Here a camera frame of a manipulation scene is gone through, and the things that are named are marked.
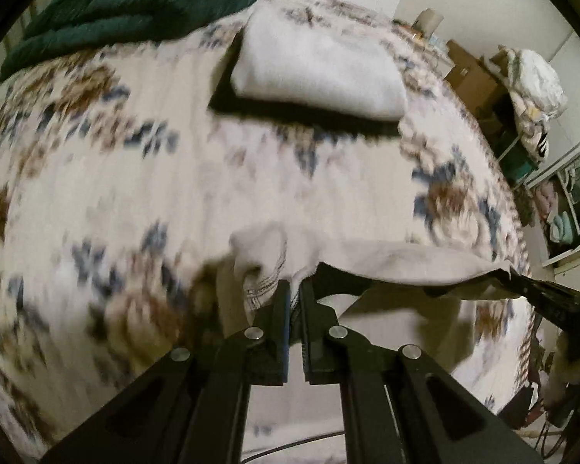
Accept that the white cylindrical container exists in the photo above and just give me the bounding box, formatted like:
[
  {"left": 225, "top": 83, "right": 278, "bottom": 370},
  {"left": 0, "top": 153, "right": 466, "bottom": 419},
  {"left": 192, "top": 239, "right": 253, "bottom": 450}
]
[{"left": 412, "top": 8, "right": 445, "bottom": 40}]

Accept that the dark green comforter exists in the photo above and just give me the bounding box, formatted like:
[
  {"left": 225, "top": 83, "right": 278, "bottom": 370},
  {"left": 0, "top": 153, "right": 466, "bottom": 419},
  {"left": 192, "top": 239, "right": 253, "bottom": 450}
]
[{"left": 0, "top": 0, "right": 268, "bottom": 83}]

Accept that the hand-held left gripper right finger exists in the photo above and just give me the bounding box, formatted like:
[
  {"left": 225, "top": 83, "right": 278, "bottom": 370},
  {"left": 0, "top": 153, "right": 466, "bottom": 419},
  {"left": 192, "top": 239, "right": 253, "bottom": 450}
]
[{"left": 300, "top": 277, "right": 545, "bottom": 464}]

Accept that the pile of white clothes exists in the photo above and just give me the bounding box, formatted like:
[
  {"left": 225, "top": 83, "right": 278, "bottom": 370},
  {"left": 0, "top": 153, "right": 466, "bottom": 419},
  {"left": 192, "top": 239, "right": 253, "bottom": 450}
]
[{"left": 502, "top": 48, "right": 569, "bottom": 156}]

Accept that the floral bed cover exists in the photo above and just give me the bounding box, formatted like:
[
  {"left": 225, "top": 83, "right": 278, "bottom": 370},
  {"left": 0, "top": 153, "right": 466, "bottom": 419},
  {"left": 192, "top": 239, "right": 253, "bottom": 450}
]
[{"left": 0, "top": 0, "right": 537, "bottom": 464}]

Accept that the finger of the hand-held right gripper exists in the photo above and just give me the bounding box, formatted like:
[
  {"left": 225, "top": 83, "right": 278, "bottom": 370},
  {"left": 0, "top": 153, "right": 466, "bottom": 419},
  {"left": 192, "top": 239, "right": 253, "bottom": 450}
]
[{"left": 493, "top": 265, "right": 564, "bottom": 303}]

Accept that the black cable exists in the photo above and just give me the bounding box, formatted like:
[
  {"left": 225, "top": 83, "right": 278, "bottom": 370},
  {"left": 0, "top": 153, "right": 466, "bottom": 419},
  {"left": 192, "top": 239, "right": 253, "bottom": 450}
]
[{"left": 241, "top": 437, "right": 345, "bottom": 464}]

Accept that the folded black garment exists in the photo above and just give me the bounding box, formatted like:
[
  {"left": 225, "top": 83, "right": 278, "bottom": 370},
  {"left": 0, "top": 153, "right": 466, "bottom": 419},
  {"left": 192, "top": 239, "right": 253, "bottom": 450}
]
[{"left": 208, "top": 29, "right": 403, "bottom": 138}]

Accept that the small white cloth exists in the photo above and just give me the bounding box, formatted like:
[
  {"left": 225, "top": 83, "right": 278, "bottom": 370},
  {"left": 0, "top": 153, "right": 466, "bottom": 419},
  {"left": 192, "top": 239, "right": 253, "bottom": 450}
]
[{"left": 229, "top": 223, "right": 514, "bottom": 330}]

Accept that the folded white garment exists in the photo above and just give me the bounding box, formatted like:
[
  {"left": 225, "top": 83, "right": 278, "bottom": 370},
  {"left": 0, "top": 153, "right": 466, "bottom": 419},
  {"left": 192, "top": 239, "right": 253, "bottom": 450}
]
[{"left": 229, "top": 2, "right": 409, "bottom": 121}]

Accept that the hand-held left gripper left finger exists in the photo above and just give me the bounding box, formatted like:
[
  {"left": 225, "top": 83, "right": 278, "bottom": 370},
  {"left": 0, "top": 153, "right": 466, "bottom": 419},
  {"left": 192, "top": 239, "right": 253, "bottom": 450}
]
[{"left": 39, "top": 279, "right": 292, "bottom": 464}]

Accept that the folded teal towel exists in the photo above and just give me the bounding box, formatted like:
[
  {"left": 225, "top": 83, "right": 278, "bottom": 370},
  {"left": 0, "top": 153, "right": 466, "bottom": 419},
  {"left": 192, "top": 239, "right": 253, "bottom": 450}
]
[{"left": 548, "top": 213, "right": 574, "bottom": 243}]

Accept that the brown cardboard box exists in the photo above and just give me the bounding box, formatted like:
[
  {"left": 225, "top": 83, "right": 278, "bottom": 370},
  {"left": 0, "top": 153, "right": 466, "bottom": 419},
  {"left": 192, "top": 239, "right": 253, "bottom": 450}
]
[{"left": 444, "top": 40, "right": 500, "bottom": 118}]

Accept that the white shelf rack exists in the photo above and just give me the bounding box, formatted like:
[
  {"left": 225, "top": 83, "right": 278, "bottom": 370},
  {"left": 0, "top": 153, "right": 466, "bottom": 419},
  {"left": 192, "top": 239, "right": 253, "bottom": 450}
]
[{"left": 495, "top": 130, "right": 580, "bottom": 268}]

